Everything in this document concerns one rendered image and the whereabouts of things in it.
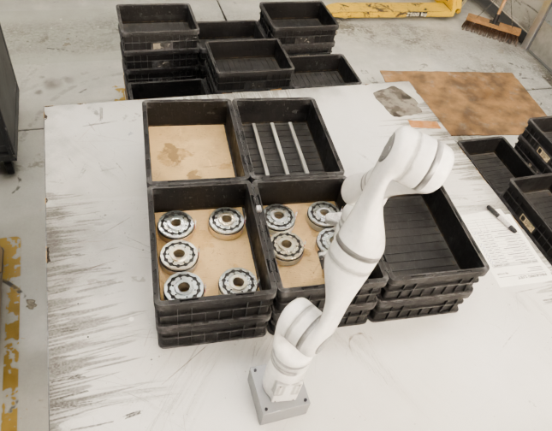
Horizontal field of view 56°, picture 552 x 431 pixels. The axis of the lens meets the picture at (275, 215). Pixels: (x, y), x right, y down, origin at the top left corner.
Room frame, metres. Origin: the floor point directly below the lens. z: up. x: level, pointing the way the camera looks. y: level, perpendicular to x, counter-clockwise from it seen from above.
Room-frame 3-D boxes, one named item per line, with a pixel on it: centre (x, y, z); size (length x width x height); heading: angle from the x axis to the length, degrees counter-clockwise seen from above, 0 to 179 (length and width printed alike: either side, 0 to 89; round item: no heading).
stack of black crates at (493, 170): (2.12, -1.08, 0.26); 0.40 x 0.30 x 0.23; 25
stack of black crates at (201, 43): (2.68, 0.45, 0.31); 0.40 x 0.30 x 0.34; 115
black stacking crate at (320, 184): (0.95, -0.12, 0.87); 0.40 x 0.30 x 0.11; 20
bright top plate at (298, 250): (0.93, -0.05, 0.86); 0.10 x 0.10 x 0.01
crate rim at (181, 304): (0.85, 0.16, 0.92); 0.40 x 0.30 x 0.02; 20
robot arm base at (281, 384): (0.56, -0.09, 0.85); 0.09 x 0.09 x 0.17; 17
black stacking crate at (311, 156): (1.33, 0.02, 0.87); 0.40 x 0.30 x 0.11; 20
